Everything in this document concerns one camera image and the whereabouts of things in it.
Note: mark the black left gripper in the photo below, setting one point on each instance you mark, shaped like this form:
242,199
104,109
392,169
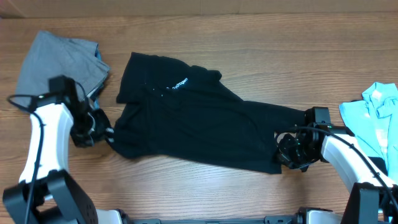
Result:
104,124

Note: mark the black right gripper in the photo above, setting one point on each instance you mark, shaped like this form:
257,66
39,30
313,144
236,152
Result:
284,155

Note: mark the black polo shirt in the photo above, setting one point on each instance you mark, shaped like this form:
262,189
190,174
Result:
184,111

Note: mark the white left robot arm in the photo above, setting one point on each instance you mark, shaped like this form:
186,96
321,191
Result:
46,192

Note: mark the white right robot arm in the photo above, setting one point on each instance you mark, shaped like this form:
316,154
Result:
372,194

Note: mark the light blue shirt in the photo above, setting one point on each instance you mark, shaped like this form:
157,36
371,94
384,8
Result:
373,120

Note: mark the dark garment under blue shirt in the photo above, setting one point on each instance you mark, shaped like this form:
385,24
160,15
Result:
380,164

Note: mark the grey folded shirt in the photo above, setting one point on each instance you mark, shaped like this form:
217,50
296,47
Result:
50,56

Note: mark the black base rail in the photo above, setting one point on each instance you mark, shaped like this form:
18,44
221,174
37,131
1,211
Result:
273,219

